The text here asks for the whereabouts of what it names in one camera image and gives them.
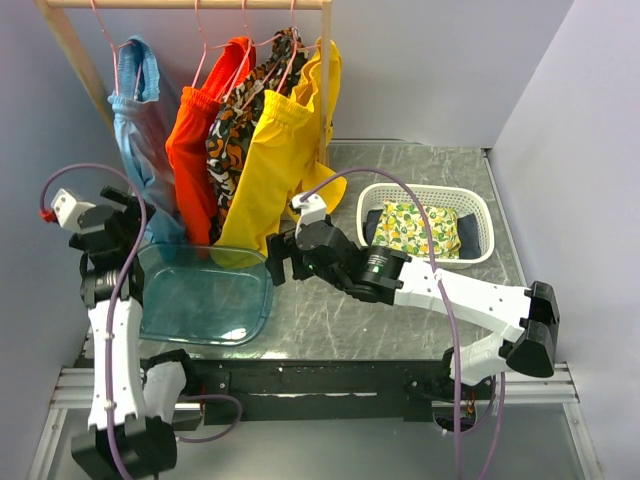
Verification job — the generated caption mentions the light blue shorts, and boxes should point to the light blue shorts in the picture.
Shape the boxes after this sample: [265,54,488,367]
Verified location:
[108,36,186,243]

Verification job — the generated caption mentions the pink wire hanger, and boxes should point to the pink wire hanger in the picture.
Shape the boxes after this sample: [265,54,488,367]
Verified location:
[89,0,142,100]

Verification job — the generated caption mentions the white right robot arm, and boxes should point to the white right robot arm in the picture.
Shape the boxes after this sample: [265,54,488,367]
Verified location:
[266,219,560,399]

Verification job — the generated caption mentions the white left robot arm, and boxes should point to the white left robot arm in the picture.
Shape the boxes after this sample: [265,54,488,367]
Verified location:
[69,186,199,479]

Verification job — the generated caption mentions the yellow shorts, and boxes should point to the yellow shorts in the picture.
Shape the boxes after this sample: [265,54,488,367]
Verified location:
[212,44,342,254]

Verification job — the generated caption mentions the red-orange shorts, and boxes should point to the red-orange shorts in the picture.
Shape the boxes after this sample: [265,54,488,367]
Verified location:
[165,36,256,245]

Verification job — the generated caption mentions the black orange patterned shorts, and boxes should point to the black orange patterned shorts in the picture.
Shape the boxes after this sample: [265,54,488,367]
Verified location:
[205,28,308,242]

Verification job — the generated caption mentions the pink hanger with yellow shorts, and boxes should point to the pink hanger with yellow shorts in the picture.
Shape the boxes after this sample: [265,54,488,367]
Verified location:
[274,0,299,94]

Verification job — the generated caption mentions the pink hanger with red shorts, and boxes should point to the pink hanger with red shorts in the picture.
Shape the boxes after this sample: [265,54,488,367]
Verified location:
[191,0,253,95]

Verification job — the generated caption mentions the pink hanger with patterned shorts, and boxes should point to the pink hanger with patterned shorts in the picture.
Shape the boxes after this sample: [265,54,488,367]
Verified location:
[231,0,300,110]

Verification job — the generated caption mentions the lemon print cloth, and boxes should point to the lemon print cloth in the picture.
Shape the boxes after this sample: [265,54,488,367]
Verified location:
[371,201,461,259]

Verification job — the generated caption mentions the teal transparent plastic bin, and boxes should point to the teal transparent plastic bin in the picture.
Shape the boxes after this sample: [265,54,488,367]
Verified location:
[138,243,274,347]

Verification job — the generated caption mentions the white plastic laundry basket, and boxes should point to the white plastic laundry basket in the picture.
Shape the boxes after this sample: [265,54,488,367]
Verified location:
[356,182,495,270]

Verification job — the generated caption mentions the wooden clothes rack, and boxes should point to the wooden clothes rack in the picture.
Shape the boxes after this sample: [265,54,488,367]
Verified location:
[35,0,332,165]

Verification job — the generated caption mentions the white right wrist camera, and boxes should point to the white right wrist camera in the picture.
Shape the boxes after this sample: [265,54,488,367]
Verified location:
[291,194,327,225]

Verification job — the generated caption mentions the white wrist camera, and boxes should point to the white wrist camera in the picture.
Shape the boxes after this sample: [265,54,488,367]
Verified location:
[291,194,327,225]
[40,188,95,233]

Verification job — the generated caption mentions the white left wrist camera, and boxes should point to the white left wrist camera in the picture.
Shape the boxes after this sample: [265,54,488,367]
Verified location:
[40,188,95,233]

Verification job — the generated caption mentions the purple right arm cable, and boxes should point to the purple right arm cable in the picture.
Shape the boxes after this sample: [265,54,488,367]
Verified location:
[302,167,506,480]

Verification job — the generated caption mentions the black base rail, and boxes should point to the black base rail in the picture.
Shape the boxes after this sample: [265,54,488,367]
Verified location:
[137,358,506,430]

